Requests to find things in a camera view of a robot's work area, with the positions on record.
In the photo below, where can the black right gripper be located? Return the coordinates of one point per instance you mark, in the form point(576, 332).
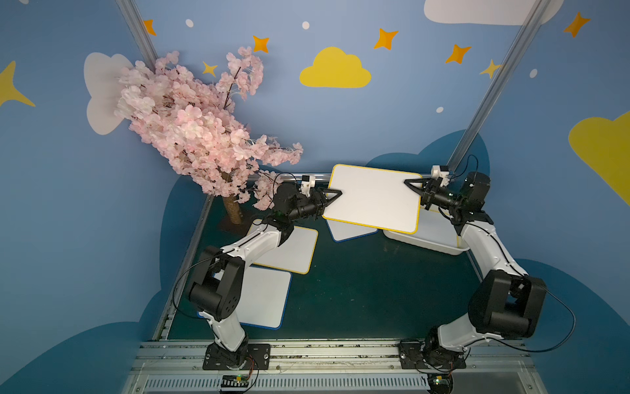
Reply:
point(427, 192)

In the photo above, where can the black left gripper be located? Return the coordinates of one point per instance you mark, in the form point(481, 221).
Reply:
point(319, 201)

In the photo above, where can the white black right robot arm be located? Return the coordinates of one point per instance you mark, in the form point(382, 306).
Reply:
point(508, 302)

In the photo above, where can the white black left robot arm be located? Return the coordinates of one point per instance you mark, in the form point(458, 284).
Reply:
point(216, 280)

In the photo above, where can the blue-framed whiteboard near box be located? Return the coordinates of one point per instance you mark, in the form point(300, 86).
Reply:
point(341, 232)

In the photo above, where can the white plastic storage box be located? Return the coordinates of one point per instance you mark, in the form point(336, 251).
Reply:
point(411, 239)

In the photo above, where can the blue-framed whiteboard front left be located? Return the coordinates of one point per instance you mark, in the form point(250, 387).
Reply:
point(263, 298)

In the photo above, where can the pink artificial blossom tree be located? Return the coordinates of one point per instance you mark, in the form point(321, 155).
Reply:
point(193, 125)

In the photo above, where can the left green circuit board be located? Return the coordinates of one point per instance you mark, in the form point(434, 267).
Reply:
point(238, 383)

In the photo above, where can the right round circuit board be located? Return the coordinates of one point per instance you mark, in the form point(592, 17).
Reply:
point(440, 384)

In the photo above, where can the horizontal aluminium back rail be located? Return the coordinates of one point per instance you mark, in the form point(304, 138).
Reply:
point(319, 177)

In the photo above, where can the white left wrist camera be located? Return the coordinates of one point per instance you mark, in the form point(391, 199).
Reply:
point(308, 182)

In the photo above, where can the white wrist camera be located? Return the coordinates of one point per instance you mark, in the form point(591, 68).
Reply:
point(439, 171)
point(308, 182)

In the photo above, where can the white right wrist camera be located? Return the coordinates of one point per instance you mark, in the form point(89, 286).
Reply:
point(439, 171)

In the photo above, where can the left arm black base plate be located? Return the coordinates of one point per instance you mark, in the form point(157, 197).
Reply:
point(247, 356)

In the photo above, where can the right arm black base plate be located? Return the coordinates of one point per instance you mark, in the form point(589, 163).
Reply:
point(415, 355)

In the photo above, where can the right aluminium corner post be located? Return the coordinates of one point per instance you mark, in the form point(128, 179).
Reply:
point(526, 34)

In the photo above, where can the aluminium corner post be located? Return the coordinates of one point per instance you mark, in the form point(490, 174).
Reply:
point(526, 34)
point(141, 36)

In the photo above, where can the aluminium front rail frame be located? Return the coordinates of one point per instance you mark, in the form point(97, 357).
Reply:
point(328, 366)

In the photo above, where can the left aluminium corner post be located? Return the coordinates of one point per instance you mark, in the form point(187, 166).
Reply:
point(141, 36)

